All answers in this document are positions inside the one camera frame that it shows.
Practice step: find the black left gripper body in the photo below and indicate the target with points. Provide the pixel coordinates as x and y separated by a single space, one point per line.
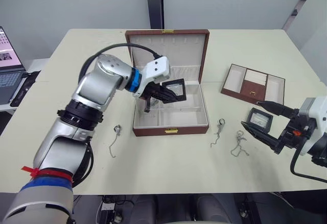
151 91

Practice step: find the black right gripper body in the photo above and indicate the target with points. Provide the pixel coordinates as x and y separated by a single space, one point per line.
299 132

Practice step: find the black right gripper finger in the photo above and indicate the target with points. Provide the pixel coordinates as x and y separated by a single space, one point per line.
260 137
277 108

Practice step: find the black square display case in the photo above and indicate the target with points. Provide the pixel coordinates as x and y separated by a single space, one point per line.
259 119
180 89

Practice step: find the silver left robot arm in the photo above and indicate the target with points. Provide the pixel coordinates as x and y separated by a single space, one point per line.
89 88

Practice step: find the brown jewelry box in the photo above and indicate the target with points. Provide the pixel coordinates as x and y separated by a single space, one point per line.
178 118

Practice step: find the brown compartment tray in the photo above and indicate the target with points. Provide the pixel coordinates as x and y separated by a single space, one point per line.
253 87

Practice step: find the white power strip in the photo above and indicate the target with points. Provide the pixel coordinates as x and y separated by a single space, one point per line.
107 206

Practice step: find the red zip tie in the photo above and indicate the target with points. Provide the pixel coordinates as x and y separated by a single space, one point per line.
33 171

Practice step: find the grey open laptop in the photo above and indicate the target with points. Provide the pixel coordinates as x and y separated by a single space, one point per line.
7 81

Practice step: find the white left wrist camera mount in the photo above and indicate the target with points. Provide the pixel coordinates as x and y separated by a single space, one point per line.
157 67

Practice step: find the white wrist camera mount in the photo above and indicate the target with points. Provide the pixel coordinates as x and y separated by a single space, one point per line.
318 111
157 67

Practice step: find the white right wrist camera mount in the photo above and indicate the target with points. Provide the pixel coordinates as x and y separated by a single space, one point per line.
318 111

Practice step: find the dark wall pillar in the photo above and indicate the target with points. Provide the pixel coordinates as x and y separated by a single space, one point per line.
154 4

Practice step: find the grey metal wall strip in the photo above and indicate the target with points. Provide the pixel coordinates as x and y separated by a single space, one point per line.
301 4

